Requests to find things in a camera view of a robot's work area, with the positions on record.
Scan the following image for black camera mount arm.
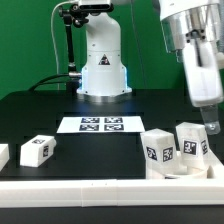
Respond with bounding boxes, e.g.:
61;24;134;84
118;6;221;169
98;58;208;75
59;3;112;96

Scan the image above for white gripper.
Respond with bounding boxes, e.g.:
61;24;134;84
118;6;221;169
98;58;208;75
182;40;223;135

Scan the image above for white left fence bar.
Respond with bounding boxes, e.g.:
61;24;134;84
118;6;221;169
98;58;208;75
0;144;9;171

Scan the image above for paper sheet with markers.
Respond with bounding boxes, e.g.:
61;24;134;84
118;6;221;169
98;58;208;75
57;116;145;133

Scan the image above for black cables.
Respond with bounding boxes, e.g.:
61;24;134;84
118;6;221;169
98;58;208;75
28;73;72;92

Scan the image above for white cable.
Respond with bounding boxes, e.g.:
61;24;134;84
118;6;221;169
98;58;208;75
50;0;80;92

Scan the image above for white front fence bar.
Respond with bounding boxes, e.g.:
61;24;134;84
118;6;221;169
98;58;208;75
0;179;224;208

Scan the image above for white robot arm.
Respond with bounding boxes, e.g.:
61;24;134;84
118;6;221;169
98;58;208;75
78;0;224;135

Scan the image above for white round stool seat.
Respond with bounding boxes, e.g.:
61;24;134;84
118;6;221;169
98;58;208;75
146;149;209;181

